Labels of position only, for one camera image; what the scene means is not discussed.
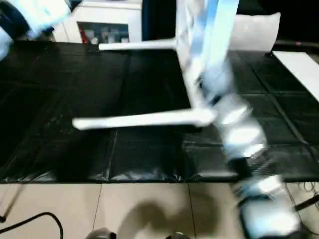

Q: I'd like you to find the white plastic table leg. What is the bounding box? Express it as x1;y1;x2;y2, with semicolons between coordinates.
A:
98;41;177;52
72;109;217;130

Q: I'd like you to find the white plastic table top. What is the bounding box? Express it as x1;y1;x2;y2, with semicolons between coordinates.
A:
175;0;240;108

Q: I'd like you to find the black cabinet gold label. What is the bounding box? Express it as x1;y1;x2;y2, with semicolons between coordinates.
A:
142;0;177;42

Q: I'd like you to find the white cabinet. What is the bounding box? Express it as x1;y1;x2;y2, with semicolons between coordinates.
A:
53;4;143;44

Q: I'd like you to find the brown rounded robot part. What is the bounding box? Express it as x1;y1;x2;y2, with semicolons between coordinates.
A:
87;228;118;239

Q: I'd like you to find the white flat board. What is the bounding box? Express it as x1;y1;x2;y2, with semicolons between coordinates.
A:
272;51;319;103

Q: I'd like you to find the black floor bar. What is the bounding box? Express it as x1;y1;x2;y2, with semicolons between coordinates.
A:
294;196;319;210

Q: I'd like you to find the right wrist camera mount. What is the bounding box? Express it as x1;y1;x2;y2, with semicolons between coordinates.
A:
199;64;235;103

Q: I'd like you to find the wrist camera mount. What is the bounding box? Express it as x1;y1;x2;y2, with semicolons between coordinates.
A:
24;0;73;33
199;64;235;103

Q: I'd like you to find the black floor cable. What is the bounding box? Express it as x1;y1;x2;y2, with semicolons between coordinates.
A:
0;211;63;239

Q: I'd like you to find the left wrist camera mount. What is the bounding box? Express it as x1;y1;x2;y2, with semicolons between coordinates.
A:
24;0;73;33

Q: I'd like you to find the black metal table frame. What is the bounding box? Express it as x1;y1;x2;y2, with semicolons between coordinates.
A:
0;184;25;224

